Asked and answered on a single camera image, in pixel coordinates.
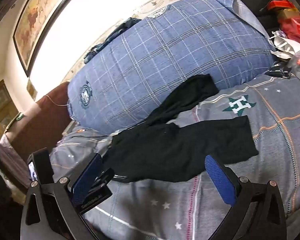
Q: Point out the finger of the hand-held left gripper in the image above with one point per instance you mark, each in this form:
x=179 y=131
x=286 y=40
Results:
x=97 y=197

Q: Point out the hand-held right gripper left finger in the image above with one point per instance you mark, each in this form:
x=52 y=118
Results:
x=86 y=180

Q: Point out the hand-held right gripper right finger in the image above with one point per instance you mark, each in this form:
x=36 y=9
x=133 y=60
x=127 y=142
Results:
x=220 y=177

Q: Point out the black pants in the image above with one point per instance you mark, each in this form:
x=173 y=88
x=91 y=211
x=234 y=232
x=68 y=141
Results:
x=165 y=152

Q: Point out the striped purple cloth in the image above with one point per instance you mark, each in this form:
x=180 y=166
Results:
x=12 y=157

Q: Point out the brown headboard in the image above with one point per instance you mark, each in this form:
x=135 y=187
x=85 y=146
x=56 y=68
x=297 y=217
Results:
x=40 y=127

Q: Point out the small green object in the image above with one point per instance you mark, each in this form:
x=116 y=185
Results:
x=20 y=116

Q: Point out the grey star print bedsheet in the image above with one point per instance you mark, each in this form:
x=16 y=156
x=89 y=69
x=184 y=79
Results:
x=265 y=142

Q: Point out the blue plaid pillow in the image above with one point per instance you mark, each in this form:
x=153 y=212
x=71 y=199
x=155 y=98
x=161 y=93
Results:
x=165 y=55

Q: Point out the white plastic bag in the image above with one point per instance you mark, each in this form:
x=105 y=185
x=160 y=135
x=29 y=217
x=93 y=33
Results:
x=283 y=46

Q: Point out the dark blue cloth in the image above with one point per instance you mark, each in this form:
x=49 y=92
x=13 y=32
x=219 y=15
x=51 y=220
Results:
x=115 y=31

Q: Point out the red plastic bag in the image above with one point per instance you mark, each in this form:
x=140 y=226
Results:
x=296 y=30

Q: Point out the brown box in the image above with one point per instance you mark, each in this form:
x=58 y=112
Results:
x=288 y=13

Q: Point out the black clothing pile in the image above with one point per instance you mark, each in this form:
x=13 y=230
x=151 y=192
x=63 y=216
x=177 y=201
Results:
x=257 y=0

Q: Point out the red box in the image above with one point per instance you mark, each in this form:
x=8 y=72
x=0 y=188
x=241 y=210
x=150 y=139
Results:
x=280 y=5

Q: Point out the small wall picture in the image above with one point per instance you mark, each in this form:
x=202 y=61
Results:
x=31 y=90

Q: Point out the large framed wall painting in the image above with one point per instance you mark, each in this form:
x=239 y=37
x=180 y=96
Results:
x=37 y=17

